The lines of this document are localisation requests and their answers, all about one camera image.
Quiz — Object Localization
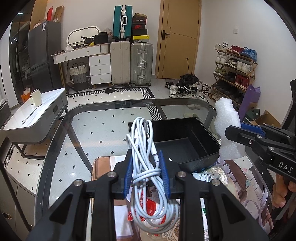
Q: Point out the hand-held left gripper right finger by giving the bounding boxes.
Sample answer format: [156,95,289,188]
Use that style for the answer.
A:
[158,150,270,241]

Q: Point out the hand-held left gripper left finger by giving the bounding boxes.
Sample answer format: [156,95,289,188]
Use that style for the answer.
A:
[25,149,134,241]

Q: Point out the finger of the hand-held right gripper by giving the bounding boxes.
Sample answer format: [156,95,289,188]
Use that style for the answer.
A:
[241,122,295,147]
[225,125,277,164]

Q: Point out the white foam piece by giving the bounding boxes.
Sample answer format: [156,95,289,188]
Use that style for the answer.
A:
[214,97,249,161]

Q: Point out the black cardboard box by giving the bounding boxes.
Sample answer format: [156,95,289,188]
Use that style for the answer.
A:
[128,116,221,173]

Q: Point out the red white snack packet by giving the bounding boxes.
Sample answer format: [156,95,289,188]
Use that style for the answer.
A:
[126,197,167,223]

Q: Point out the white printed packet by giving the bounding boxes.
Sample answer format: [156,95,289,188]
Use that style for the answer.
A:
[192,172,216,183]

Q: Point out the bagged white strap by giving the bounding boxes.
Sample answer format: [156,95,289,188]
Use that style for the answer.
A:
[203,166,229,186]

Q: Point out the white cable bundle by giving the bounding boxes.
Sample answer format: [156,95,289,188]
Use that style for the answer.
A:
[125,117,181,234]

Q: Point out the bagged white rope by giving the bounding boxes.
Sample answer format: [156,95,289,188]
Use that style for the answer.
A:
[148,222,181,241]

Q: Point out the person's right hand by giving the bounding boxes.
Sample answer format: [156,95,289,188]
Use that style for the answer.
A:
[272,174,290,209]

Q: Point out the open cardboard box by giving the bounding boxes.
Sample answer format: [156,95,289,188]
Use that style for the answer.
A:
[251,110,281,128]

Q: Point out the purple bag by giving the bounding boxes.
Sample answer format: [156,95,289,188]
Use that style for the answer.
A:
[238,85,260,121]

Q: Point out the rows of racked shoes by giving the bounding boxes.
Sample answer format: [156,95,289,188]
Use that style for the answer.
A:
[213,42,258,106]

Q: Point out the beige slipper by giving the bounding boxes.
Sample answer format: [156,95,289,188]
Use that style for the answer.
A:
[184,104,208,110]

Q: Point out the wooden shoe rack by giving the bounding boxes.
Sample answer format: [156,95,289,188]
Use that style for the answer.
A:
[211,43,258,107]

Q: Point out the pile of loose sneakers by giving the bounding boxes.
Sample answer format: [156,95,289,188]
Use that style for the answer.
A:
[165,79,214,100]

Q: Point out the black umbrella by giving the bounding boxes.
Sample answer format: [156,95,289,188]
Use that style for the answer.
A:
[179,59,199,85]

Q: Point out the white coffee table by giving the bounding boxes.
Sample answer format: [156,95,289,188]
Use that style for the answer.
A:
[3,88,68,158]

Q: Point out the woven laundry basket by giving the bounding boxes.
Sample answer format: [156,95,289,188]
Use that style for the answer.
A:
[69,62,88,91]

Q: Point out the white desk with drawers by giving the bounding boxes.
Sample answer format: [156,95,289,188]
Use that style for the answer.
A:
[53,44,112,85]

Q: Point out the wooden door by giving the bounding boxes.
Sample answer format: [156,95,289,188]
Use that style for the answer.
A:
[155,0,201,79]

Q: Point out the beige suitcase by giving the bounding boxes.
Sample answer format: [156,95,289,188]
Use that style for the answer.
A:
[110,41,130,85]

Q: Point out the silver suitcase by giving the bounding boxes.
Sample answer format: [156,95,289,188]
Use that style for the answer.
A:
[130,43,154,87]

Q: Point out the grey low cabinet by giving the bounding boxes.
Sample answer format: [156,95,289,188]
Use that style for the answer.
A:
[0,162,37,233]

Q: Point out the white cup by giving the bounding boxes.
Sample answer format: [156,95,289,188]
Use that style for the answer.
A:
[31,90,42,107]

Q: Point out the yellow black shoe box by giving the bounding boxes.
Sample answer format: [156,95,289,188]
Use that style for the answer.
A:
[132,35,150,44]

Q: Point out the black bag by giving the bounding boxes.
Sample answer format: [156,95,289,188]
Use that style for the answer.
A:
[94,32,109,44]

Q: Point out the oval white mirror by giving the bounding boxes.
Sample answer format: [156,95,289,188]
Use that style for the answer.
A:
[67,25,101,48]

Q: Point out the dark grey refrigerator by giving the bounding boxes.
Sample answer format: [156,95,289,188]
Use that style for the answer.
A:
[28,21,62,90]

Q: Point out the teal suitcase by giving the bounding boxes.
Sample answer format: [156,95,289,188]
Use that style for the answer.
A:
[113,5,134,40]

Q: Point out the black glass cabinet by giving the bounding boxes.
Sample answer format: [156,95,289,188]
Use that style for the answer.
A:
[9,0,35,105]

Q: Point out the flat cardboard box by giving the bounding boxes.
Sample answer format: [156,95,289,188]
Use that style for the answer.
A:
[54,5,65,23]

